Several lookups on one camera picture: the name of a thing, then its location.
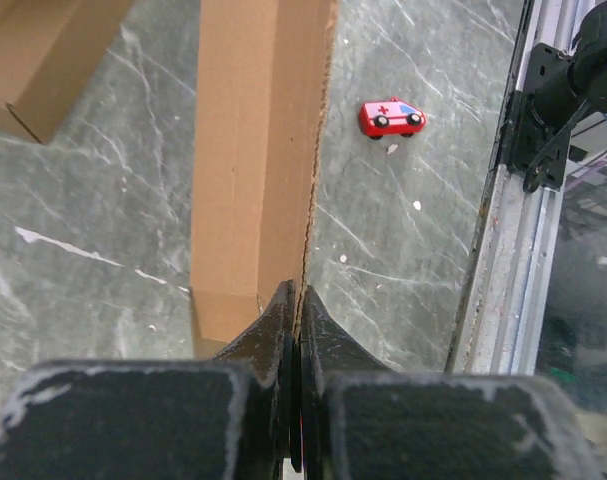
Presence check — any red toy ambulance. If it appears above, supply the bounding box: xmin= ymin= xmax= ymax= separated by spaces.
xmin=358 ymin=97 xmax=427 ymax=140

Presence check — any closed cardboard box under book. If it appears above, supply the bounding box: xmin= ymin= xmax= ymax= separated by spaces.
xmin=0 ymin=0 xmax=133 ymax=144

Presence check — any cardboard box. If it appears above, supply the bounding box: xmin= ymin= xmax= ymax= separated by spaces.
xmin=189 ymin=1 xmax=338 ymax=358
xmin=0 ymin=0 xmax=133 ymax=144

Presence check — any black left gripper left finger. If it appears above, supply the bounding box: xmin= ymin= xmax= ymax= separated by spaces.
xmin=0 ymin=281 xmax=298 ymax=479

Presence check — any aluminium mounting rail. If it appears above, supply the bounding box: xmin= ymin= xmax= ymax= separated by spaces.
xmin=445 ymin=1 xmax=596 ymax=375

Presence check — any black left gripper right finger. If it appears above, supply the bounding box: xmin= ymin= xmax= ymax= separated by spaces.
xmin=300 ymin=289 xmax=602 ymax=479

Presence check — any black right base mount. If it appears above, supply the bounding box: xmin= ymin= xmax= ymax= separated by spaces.
xmin=506 ymin=43 xmax=584 ymax=193

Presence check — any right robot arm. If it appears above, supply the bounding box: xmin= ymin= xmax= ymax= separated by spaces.
xmin=523 ymin=1 xmax=607 ymax=131

